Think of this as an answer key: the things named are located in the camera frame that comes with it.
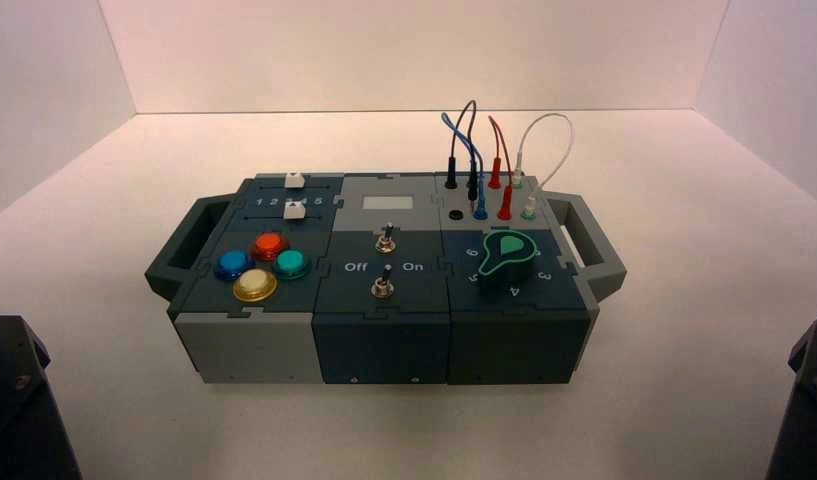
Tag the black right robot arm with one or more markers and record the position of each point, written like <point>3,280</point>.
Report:
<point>805,411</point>

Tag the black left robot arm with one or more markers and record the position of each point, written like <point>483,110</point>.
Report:
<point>17,404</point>

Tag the green push button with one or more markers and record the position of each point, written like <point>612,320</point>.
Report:
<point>291,264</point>

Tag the red push button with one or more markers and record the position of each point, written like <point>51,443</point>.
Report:
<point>270,246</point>

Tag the yellow push button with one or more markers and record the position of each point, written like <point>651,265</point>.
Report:
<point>255,285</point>

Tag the blue push button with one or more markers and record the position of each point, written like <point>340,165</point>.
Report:
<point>233,264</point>

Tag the small grey display screen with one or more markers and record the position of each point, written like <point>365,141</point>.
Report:
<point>388,203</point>

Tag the green rotary dial knob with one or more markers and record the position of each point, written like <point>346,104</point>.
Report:
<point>507,257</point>

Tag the grey modular control box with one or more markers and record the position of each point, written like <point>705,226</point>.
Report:
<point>381,344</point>

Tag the white slider knob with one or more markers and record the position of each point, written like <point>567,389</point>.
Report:
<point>294,180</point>
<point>294,211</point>

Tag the metal toggle switch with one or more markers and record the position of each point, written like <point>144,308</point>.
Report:
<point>383,283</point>
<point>384,240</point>

